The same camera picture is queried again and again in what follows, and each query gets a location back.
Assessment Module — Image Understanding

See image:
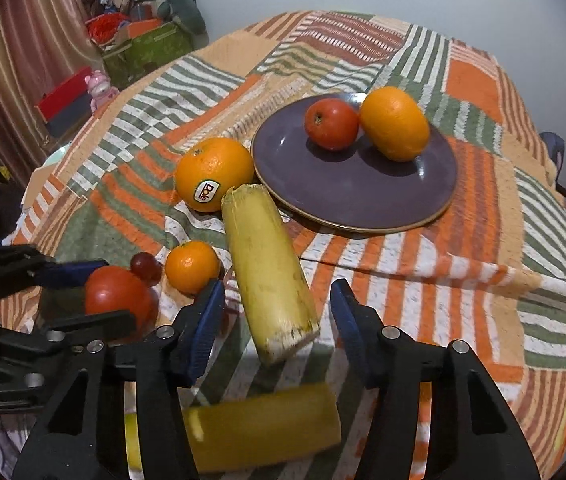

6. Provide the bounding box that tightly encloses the oval orange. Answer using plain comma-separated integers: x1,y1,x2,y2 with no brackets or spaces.
359,86,432,163

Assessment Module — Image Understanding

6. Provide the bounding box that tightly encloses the striped patchwork tablecloth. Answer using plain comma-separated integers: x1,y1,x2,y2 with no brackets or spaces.
10,10,566,480

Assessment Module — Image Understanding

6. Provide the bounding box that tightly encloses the orange with sticker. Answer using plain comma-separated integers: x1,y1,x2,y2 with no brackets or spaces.
174,137,256,213

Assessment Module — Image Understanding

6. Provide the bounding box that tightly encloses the short yellow banana piece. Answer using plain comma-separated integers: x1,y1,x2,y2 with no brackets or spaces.
126,381,342,475

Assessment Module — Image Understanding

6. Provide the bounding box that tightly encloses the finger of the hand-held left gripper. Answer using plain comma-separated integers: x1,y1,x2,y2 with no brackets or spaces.
0,245,109,311
0,310,137,408

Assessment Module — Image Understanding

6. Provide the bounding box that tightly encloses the red grape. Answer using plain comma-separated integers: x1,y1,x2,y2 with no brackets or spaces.
130,253,162,285

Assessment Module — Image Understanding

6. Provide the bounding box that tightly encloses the purple plate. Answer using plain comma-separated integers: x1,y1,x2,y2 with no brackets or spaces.
250,92,458,234

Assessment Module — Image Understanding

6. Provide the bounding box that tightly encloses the pink toy figure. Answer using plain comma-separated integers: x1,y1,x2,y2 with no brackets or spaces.
84,71,118,111

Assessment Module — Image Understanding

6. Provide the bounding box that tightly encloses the green cardboard box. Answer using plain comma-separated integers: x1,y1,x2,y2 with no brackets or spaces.
102,20,196,91

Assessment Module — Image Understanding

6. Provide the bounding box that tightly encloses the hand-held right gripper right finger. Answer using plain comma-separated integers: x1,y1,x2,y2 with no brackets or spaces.
330,278,541,480

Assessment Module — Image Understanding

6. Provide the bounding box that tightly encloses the red flat box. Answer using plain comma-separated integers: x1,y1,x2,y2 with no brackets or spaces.
33,66,95,137

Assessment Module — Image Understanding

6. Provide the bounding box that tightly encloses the red tomato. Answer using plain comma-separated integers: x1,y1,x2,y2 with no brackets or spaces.
84,266,156,333
304,98,360,151

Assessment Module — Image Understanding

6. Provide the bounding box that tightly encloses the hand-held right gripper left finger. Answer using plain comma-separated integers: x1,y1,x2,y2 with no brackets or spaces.
13,280,226,480

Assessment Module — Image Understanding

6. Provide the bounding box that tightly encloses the striped curtain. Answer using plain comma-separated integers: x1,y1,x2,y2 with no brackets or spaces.
0,0,109,186

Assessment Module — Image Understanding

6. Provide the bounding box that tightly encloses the long yellow banana piece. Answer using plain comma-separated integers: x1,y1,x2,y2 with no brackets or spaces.
221,184,321,365

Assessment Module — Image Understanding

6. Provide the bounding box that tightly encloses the small mandarin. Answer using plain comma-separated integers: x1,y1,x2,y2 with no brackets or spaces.
165,240,222,295

